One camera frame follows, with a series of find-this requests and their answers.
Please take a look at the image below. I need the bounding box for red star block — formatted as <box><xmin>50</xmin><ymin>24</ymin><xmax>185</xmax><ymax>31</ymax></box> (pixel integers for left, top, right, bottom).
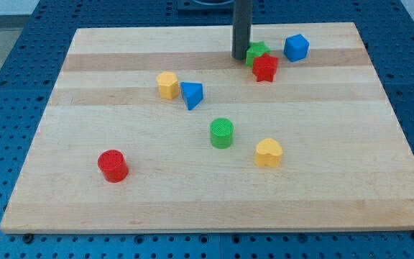
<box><xmin>252</xmin><ymin>53</ymin><xmax>279</xmax><ymax>82</ymax></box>

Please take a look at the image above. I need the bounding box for yellow heart block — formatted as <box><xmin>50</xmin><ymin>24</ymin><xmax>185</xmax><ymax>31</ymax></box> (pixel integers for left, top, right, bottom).
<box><xmin>254</xmin><ymin>137</ymin><xmax>283</xmax><ymax>168</ymax></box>

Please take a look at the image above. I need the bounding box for light wooden board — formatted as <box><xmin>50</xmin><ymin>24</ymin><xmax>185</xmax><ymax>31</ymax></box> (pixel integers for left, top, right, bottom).
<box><xmin>0</xmin><ymin>22</ymin><xmax>414</xmax><ymax>234</ymax></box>

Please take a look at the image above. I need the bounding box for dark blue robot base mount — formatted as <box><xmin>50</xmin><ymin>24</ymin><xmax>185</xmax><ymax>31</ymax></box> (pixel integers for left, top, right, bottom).
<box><xmin>175</xmin><ymin>0</ymin><xmax>234</xmax><ymax>14</ymax></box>

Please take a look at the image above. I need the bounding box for yellow hexagon block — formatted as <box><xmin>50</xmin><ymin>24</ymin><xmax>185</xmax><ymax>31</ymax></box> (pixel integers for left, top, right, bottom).
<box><xmin>156</xmin><ymin>71</ymin><xmax>180</xmax><ymax>99</ymax></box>

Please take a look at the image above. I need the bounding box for blue cube block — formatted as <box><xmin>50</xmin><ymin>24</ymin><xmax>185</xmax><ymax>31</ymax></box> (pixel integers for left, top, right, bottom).
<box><xmin>283</xmin><ymin>34</ymin><xmax>310</xmax><ymax>62</ymax></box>

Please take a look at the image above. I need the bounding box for green cylinder block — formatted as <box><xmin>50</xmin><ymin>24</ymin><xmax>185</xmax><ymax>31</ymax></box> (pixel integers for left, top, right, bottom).
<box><xmin>210</xmin><ymin>118</ymin><xmax>234</xmax><ymax>149</ymax></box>

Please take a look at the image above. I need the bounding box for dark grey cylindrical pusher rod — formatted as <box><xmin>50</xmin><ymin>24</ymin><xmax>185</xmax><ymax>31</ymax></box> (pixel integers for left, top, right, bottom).
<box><xmin>231</xmin><ymin>0</ymin><xmax>253</xmax><ymax>60</ymax></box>

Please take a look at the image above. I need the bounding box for green star block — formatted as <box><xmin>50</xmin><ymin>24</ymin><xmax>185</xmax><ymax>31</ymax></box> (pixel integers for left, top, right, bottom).
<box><xmin>245</xmin><ymin>41</ymin><xmax>271</xmax><ymax>67</ymax></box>

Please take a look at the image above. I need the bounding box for red cylinder block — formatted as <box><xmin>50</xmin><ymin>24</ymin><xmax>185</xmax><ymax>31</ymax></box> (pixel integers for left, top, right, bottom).
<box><xmin>97</xmin><ymin>150</ymin><xmax>129</xmax><ymax>183</ymax></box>

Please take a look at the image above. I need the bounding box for blue triangle block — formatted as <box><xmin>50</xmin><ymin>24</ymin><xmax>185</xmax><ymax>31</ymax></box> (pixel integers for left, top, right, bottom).
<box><xmin>180</xmin><ymin>82</ymin><xmax>203</xmax><ymax>110</ymax></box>

